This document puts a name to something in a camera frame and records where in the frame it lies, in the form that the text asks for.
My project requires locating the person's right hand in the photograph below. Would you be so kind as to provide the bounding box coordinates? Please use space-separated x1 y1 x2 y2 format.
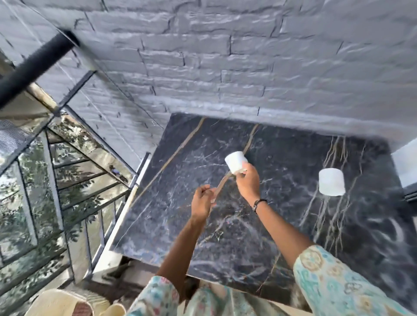
235 162 261 205

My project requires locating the person's left hand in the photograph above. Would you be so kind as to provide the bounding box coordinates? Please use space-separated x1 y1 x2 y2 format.
190 184 217 222

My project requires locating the white mug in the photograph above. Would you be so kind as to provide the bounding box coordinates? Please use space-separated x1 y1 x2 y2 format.
318 168 346 197
225 151 249 175

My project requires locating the cream floral cup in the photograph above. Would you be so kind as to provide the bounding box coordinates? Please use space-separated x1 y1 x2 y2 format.
97 303 127 316

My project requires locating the brown checked cloth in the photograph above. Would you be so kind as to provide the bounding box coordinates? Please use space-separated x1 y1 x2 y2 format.
71 301 95 316

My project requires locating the person's right forearm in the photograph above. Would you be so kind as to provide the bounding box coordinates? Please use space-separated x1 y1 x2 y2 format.
257 200 315 269

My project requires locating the person's left forearm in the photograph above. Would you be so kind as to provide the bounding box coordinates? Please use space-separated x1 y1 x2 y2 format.
156 214 209 302

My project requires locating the black marble table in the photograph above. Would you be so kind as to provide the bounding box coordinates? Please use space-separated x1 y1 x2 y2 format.
109 113 417 313

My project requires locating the white concrete ledge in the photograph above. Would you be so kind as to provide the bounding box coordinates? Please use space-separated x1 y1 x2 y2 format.
91 153 152 277

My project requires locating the green leafy tree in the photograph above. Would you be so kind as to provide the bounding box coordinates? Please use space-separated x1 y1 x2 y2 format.
0 114 131 293

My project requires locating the cream plastic basket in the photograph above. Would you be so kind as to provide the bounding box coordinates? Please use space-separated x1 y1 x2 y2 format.
24 289 111 316

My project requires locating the black metal railing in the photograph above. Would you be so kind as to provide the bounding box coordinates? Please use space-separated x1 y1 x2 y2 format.
0 30 152 316

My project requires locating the black door frame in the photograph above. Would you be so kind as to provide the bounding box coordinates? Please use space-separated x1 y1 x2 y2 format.
402 182 417 202

